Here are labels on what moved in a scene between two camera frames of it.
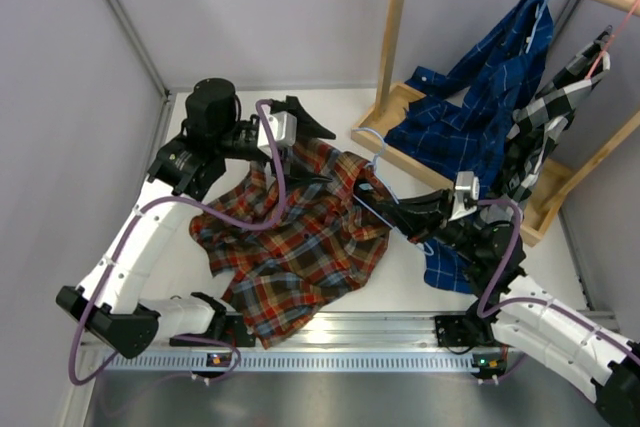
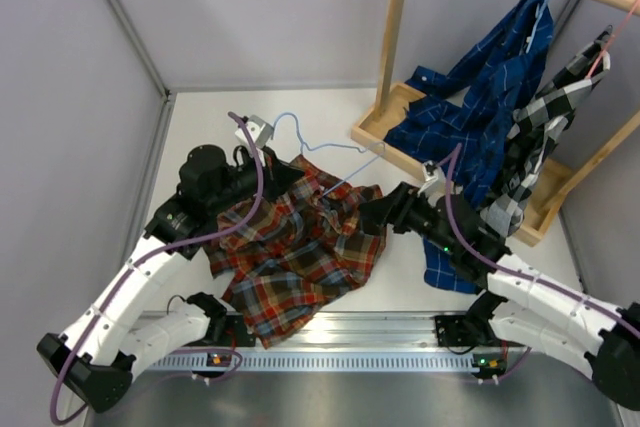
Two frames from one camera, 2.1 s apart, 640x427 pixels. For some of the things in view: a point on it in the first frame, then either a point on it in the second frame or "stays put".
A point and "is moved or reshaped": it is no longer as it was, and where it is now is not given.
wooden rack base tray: (371, 134) stays put
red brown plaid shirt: (293, 234) is moved or reshaped
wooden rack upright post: (396, 19) stays put
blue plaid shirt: (455, 125) stays put
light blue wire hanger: (428, 251) → (331, 144)
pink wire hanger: (614, 36) stays put
